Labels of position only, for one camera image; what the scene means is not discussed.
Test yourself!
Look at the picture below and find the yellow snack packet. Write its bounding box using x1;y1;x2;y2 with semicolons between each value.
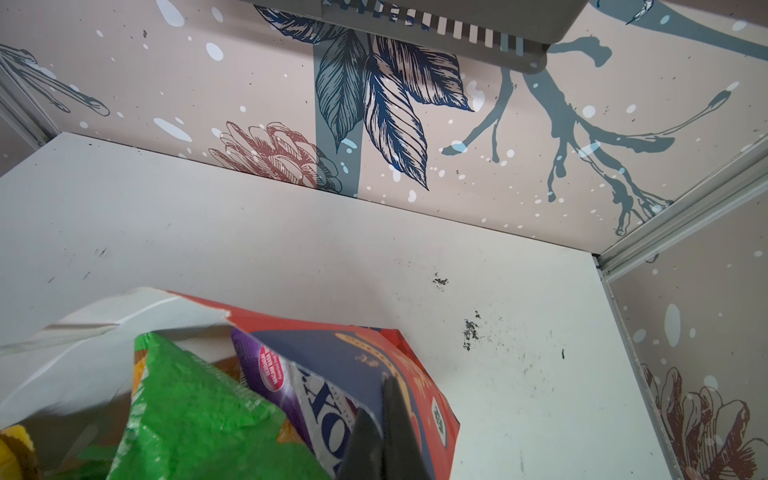
0;424;43;480

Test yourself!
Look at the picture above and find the green snack packet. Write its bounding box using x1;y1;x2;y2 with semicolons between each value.
108;333;329;479

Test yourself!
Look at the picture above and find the purple snack packet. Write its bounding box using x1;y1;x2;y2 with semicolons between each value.
231;329;360;478

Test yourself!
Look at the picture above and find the black hanging wall basket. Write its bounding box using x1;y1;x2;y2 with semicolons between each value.
252;0;587;74

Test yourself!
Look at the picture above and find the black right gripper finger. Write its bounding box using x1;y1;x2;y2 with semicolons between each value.
336;375;431;479

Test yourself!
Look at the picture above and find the red paper gift bag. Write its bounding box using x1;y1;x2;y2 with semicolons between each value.
1;288;460;479

